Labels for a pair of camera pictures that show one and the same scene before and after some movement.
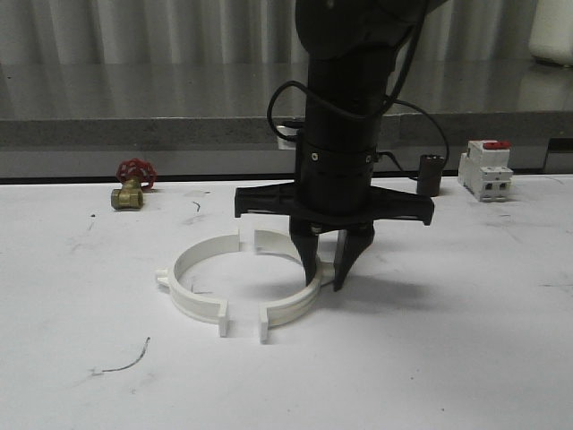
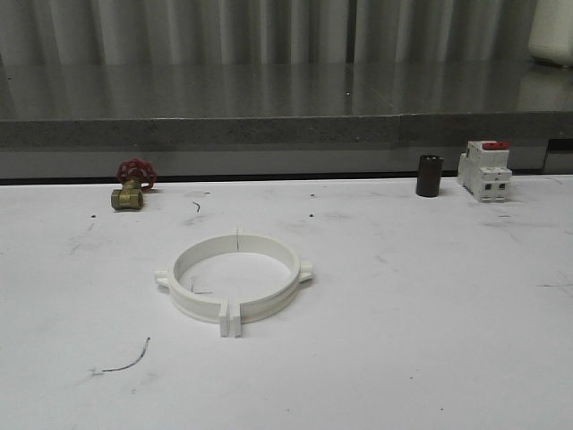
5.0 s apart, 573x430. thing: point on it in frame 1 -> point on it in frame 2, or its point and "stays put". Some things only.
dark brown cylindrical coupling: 430,175 stays put
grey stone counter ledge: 84,119 stays put
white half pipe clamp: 194,305 stays put
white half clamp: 270,234 -> 301,271
